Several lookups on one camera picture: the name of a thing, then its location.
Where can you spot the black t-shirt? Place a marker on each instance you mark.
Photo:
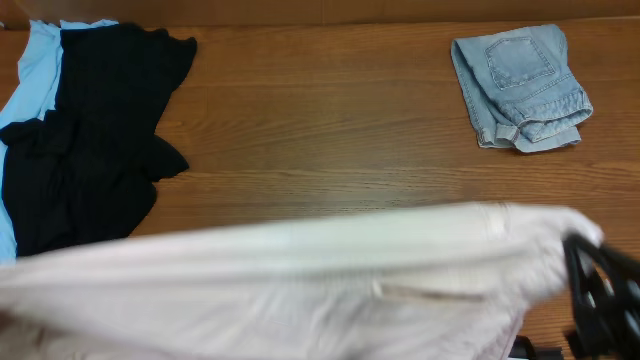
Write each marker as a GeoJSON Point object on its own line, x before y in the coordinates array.
{"type": "Point", "coordinates": [86, 172]}

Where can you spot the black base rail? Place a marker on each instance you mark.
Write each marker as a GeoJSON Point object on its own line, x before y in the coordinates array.
{"type": "Point", "coordinates": [523, 349]}

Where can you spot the folded light blue jeans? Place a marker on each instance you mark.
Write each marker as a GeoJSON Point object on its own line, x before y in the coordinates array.
{"type": "Point", "coordinates": [519, 89]}

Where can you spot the light blue t-shirt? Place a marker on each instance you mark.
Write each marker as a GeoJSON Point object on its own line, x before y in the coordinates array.
{"type": "Point", "coordinates": [39, 70]}

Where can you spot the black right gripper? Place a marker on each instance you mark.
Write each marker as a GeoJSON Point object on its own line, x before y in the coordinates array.
{"type": "Point", "coordinates": [607, 303]}

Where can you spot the beige shorts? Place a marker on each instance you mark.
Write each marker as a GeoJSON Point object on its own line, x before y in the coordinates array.
{"type": "Point", "coordinates": [442, 282]}

